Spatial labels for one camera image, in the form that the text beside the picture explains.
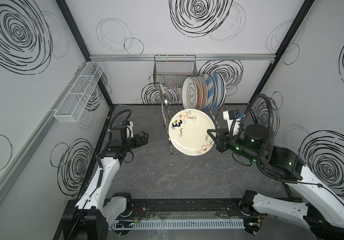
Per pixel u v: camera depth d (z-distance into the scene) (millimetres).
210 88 708
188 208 754
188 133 598
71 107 731
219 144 491
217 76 727
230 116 489
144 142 721
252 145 402
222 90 694
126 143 665
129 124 737
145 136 728
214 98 690
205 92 680
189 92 807
